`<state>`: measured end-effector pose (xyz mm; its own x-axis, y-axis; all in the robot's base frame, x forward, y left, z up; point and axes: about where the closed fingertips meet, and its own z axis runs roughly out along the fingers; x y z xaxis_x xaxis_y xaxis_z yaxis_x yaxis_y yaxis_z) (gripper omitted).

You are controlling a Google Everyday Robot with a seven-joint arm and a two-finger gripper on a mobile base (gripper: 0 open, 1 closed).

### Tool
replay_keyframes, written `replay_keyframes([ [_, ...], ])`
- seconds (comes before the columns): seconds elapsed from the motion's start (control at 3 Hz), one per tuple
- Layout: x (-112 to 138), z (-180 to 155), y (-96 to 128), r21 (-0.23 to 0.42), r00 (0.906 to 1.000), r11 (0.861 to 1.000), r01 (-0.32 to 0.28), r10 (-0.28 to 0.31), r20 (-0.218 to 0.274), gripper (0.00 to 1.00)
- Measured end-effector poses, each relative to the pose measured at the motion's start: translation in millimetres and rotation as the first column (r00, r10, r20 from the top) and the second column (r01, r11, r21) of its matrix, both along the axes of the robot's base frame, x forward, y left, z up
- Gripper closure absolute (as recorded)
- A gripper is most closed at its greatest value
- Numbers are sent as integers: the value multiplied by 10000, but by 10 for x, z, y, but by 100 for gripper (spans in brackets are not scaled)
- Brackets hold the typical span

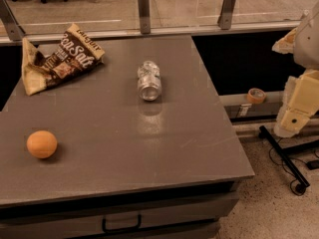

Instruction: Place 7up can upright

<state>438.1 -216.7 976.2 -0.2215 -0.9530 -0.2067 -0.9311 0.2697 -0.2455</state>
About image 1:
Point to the silver 7up soda can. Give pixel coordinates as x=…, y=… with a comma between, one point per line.
x=149, y=83

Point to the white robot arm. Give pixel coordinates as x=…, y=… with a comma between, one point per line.
x=306, y=45

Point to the roll of tan tape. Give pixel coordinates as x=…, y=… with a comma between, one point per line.
x=256, y=96

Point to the black stand leg with caster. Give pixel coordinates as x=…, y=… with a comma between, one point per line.
x=285, y=155

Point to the grey cabinet drawer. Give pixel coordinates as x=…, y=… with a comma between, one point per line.
x=181, y=218

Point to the brown sea salt chip bag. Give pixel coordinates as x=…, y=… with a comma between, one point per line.
x=76, y=54

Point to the glass barrier panel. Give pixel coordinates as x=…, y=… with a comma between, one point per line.
x=112, y=15

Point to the orange ball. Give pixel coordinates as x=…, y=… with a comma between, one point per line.
x=42, y=144

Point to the right metal glass bracket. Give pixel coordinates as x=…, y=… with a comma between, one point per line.
x=225, y=17

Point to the metal glass bracket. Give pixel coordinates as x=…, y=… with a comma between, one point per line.
x=13, y=29
x=144, y=16
x=225, y=17

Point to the middle metal glass bracket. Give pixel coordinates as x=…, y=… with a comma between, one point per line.
x=144, y=16

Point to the black drawer handle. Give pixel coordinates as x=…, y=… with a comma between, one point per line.
x=117, y=225

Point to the left metal glass bracket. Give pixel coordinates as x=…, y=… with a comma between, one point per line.
x=13, y=29

